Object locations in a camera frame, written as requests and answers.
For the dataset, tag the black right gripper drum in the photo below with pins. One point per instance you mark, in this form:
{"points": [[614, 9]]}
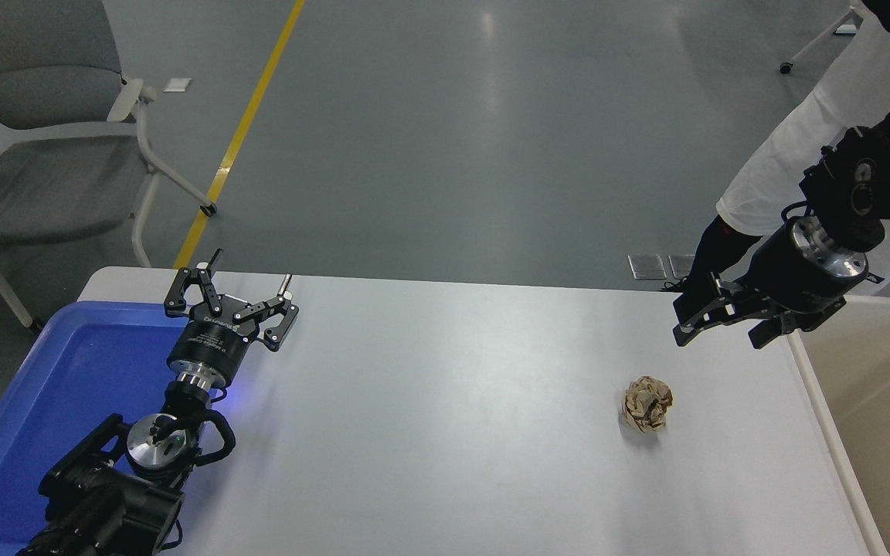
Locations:
{"points": [[781, 274]]}

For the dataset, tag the large pale bin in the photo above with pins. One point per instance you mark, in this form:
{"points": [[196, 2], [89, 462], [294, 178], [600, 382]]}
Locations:
{"points": [[885, 417]]}

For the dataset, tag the person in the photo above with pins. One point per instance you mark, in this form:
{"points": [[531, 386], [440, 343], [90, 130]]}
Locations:
{"points": [[800, 131]]}

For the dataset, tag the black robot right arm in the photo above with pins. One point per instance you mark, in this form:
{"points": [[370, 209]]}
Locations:
{"points": [[878, 185]]}

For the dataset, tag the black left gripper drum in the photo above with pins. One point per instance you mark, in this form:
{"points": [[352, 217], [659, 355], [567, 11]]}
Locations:
{"points": [[209, 344]]}

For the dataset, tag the grey office chair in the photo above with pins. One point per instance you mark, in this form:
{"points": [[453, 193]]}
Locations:
{"points": [[43, 177]]}

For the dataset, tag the tan paper ball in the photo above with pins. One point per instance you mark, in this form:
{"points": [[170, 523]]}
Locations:
{"points": [[647, 404]]}

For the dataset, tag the white wheeled stand leg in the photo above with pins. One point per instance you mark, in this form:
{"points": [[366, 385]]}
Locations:
{"points": [[816, 42]]}

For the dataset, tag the silver floor plate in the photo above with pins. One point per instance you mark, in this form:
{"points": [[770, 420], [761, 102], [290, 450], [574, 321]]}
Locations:
{"points": [[647, 266], [681, 265]]}

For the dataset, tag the blue plastic tray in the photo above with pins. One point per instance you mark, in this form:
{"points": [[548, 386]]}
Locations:
{"points": [[66, 386]]}

